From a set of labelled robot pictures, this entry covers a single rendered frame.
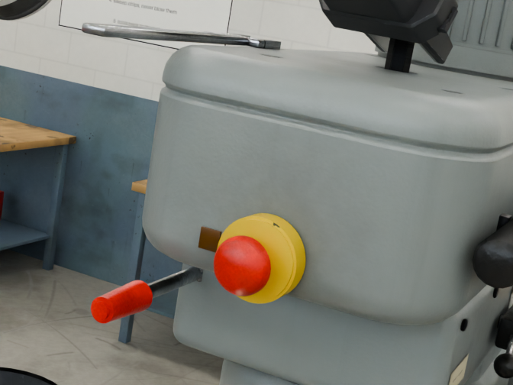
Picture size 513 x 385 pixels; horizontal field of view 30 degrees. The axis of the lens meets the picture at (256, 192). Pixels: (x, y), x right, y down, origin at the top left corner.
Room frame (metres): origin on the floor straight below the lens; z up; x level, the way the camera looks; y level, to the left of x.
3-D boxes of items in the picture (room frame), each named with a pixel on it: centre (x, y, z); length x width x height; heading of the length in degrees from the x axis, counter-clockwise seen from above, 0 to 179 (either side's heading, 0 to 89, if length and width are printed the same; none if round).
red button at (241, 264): (0.61, 0.00, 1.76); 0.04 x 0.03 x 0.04; 66
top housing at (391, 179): (0.86, -0.11, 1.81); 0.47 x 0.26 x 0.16; 156
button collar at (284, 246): (0.63, -0.01, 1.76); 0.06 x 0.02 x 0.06; 66
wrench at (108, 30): (0.75, 0.07, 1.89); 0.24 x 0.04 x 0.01; 154
